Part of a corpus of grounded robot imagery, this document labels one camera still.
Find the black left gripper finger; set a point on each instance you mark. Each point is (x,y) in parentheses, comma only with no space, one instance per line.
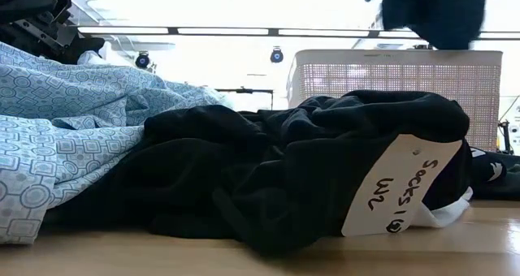
(87,48)

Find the light blue patterned shirt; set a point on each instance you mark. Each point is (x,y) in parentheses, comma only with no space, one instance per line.
(81,89)

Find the black shorts grey waistband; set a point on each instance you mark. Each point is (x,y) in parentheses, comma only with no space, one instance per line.
(243,166)

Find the small black cloth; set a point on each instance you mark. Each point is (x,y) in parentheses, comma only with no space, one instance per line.
(430,12)

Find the small white cloth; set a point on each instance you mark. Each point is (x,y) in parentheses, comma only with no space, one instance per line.
(443,215)

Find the black shorts white lettering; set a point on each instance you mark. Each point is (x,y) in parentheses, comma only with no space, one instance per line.
(487,186)

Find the black round ceiling device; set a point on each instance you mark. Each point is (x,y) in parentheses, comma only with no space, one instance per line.
(142,61)
(276,56)

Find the white plastic laundry basket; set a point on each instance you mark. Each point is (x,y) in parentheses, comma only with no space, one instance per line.
(406,77)

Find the white handwritten paper tag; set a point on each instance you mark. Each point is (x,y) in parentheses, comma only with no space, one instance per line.
(400,174)

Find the black tripod stand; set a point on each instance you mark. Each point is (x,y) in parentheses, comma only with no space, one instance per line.
(505,134)

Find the black background table frame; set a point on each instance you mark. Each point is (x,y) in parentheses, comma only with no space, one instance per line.
(243,91)

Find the long ceiling light rail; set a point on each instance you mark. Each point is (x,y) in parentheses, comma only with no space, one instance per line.
(272,31)

